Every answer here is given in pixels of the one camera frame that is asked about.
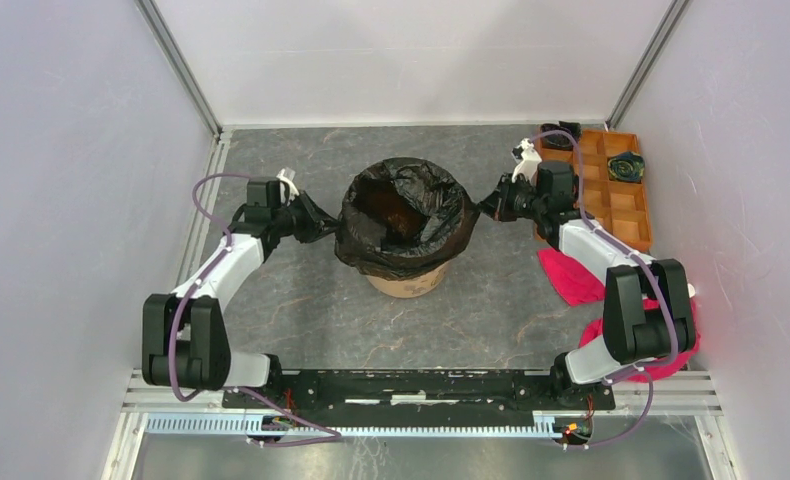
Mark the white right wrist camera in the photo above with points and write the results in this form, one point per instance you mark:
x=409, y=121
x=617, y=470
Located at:
x=527, y=160

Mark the rolled trash bag top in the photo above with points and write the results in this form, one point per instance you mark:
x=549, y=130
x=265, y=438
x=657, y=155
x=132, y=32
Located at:
x=560, y=135

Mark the rolled trash bag right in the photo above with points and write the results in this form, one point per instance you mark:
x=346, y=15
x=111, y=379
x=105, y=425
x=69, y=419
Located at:
x=626, y=167

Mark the white comb cable strip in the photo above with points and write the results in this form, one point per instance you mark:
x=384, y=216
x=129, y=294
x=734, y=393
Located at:
x=259, y=425

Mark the orange plastic trash bin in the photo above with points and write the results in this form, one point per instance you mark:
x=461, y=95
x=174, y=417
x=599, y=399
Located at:
x=410, y=288

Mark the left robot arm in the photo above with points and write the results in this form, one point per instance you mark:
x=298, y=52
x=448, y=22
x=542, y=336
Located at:
x=185, y=343

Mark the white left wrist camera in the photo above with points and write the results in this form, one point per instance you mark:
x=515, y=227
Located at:
x=290, y=191

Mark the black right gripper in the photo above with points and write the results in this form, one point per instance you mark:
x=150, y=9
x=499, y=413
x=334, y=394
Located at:
x=496, y=205

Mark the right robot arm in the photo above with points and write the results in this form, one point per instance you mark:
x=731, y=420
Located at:
x=647, y=318

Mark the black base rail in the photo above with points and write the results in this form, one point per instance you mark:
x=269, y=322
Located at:
x=430, y=398

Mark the black plastic trash bag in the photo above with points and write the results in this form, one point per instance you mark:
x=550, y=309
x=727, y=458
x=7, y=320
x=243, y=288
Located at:
x=403, y=217

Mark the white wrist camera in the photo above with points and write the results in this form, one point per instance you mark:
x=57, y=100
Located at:
x=290, y=191
x=527, y=160

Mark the orange compartment tray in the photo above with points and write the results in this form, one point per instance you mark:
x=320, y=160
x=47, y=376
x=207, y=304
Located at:
x=620, y=207

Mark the red cloth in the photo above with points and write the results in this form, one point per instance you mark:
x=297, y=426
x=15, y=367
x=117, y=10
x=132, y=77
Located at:
x=577, y=286

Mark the rolled trash bag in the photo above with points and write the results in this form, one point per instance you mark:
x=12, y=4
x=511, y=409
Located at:
x=560, y=135
x=626, y=167

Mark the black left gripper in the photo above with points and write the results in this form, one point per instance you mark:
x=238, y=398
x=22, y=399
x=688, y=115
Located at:
x=317, y=222

